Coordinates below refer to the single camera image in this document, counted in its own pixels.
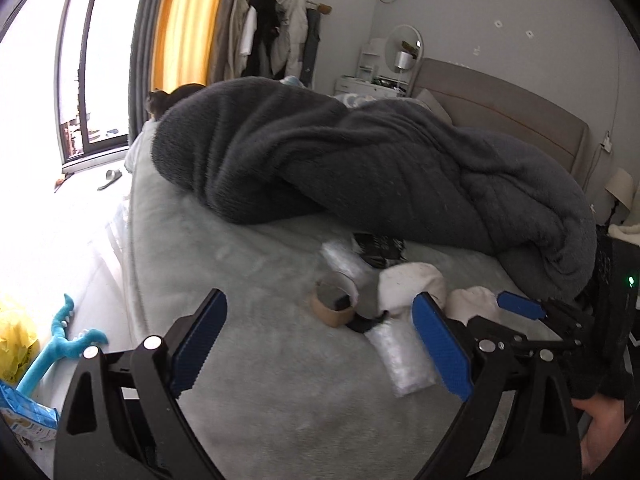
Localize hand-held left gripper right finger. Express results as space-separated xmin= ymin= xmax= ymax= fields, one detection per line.
xmin=411 ymin=291 xmax=583 ymax=480

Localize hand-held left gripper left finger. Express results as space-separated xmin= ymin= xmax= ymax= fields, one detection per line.
xmin=54 ymin=288 xmax=228 ymax=480

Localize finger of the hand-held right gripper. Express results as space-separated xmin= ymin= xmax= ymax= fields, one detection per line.
xmin=496 ymin=290 xmax=597 ymax=356

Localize small white cloth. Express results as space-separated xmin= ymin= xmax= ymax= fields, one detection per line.
xmin=445 ymin=286 xmax=507 ymax=327

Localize large white cloth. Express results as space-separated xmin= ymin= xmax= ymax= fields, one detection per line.
xmin=375 ymin=261 xmax=447 ymax=320

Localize brown cardboard tape roll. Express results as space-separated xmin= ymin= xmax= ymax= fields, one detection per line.
xmin=311 ymin=280 xmax=357 ymax=329

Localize black patterned cloth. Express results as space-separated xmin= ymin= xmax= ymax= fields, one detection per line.
xmin=352 ymin=232 xmax=407 ymax=267

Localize yellow plastic bag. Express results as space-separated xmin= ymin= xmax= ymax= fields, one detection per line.
xmin=0 ymin=295 xmax=41 ymax=387

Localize person's right hand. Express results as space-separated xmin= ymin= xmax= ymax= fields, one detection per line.
xmin=571 ymin=396 xmax=630 ymax=480

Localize cream fleece cloth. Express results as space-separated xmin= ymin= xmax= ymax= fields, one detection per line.
xmin=606 ymin=222 xmax=640 ymax=247

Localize bed with grey-green sheet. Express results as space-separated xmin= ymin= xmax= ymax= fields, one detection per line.
xmin=122 ymin=120 xmax=591 ymax=480

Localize white bedside lamp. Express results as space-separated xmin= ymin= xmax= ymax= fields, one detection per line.
xmin=604 ymin=167 xmax=637 ymax=222

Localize blue snack box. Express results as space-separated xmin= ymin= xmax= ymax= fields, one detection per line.
xmin=0 ymin=379 xmax=61 ymax=444

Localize beige upholstered headboard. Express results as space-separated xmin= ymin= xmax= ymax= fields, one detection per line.
xmin=412 ymin=57 xmax=592 ymax=193

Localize dark grey fleece blanket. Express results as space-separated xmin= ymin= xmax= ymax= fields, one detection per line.
xmin=150 ymin=77 xmax=598 ymax=300

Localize beige pillow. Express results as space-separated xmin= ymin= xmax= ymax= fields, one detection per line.
xmin=415 ymin=88 xmax=457 ymax=127

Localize dark furry animal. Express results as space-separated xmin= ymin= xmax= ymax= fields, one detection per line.
xmin=145 ymin=83 xmax=207 ymax=122

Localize white vanity table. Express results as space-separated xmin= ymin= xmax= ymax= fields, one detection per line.
xmin=334 ymin=74 xmax=407 ymax=102

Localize oval white-framed mirror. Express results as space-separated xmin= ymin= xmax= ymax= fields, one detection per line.
xmin=384 ymin=24 xmax=424 ymax=99

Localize grey curtain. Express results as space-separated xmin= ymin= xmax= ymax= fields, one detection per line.
xmin=127 ymin=0 xmax=177 ymax=137

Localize beige hanging coat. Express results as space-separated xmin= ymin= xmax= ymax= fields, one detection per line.
xmin=227 ymin=0 xmax=257 ymax=80

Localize grey hanging pants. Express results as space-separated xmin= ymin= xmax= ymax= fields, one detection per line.
xmin=301 ymin=7 xmax=322 ymax=92

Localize yellow curtain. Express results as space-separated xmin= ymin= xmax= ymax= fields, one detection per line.
xmin=150 ymin=0 xmax=232 ymax=95

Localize black hanging garment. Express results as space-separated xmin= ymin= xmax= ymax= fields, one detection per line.
xmin=247 ymin=0 xmax=282 ymax=77

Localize white hanging jacket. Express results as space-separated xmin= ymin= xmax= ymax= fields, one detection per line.
xmin=270 ymin=0 xmax=309 ymax=80

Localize black strap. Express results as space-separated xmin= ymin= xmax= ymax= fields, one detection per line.
xmin=345 ymin=310 xmax=392 ymax=334

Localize window with dark frame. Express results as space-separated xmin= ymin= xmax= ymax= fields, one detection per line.
xmin=54 ymin=0 xmax=152 ymax=167

